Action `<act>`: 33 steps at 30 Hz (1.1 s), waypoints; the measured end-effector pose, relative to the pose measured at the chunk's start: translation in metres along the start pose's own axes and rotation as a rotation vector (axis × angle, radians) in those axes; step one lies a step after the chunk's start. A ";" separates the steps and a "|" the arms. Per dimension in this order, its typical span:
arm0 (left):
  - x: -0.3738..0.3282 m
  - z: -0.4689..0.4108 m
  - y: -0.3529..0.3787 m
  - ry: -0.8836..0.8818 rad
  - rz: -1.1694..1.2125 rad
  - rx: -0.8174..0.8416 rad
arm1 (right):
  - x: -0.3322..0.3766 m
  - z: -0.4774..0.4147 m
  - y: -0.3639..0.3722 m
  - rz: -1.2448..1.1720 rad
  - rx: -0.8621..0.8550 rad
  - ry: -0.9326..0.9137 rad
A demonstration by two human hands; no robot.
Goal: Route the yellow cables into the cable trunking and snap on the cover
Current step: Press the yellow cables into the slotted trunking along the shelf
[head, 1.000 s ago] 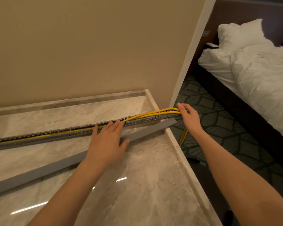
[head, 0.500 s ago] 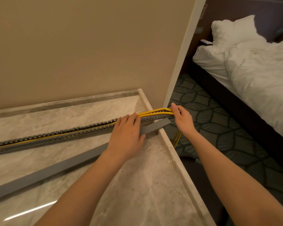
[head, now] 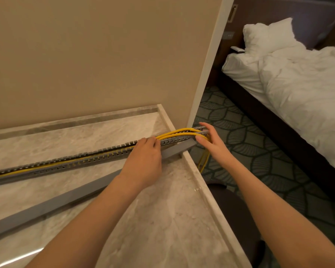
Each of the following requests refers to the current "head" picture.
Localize person's right forearm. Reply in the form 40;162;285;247
219;161;335;268

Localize dark brown bed frame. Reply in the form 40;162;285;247
217;68;335;205

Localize grey slotted cable duct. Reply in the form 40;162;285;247
0;126;210;188

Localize dark padded headboard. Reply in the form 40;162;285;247
234;0;335;51

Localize dark round chair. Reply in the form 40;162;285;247
206;183;266;268

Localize person's left hand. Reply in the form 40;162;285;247
119;137;163;191

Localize yellow cable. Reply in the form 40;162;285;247
155;131;211;174
0;127;211;179

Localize grey cable duct cover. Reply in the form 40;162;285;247
0;138;197;240

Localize white bed sheet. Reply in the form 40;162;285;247
222;51;271;110

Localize white duvet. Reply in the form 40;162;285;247
256;46;335;179

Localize person's left forearm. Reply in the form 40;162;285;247
25;175;157;268

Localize person's right hand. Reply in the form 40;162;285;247
195;122;233;168

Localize white pillow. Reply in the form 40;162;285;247
243;17;307;58

